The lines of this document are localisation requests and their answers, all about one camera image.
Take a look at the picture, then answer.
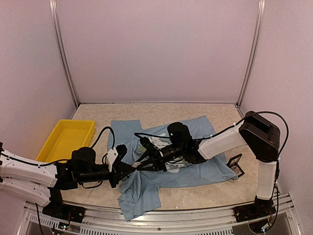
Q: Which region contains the aluminium corner post right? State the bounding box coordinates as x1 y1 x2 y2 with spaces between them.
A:
236 0 266 110

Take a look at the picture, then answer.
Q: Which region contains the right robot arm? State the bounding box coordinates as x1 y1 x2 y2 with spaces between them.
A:
132 111 282 222

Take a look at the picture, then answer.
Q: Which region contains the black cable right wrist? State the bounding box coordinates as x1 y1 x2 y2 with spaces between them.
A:
134 111 290 221

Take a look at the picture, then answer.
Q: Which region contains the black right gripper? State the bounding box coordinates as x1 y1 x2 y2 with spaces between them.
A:
134 143 184 172

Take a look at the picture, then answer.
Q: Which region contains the aluminium corner post left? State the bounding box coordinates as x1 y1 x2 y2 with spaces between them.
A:
48 0 80 109

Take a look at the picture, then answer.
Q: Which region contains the aluminium corner post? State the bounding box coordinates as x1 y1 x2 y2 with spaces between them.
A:
236 0 266 110
48 0 80 109

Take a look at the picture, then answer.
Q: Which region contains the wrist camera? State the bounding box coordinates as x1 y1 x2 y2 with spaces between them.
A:
139 137 169 152
106 144 127 172

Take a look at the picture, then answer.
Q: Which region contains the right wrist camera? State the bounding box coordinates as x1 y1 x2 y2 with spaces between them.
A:
139 137 169 152

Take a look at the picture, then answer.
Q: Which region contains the aluminium table front rail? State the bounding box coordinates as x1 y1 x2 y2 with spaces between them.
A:
14 193 304 235

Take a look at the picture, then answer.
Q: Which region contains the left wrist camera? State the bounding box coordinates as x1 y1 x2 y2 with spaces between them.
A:
106 144 127 172

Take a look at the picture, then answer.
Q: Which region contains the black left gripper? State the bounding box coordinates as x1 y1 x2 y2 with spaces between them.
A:
78 163 135 188

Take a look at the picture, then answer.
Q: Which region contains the black display case with brooch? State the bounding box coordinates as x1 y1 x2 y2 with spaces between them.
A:
227 154 245 178

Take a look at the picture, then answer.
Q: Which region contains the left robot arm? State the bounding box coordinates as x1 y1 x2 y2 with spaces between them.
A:
0 144 135 223

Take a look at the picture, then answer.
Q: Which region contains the light blue printed t-shirt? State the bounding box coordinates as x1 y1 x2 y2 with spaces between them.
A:
107 116 239 222

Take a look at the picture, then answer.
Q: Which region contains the yellow plastic bin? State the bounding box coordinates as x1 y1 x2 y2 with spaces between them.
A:
36 119 95 163

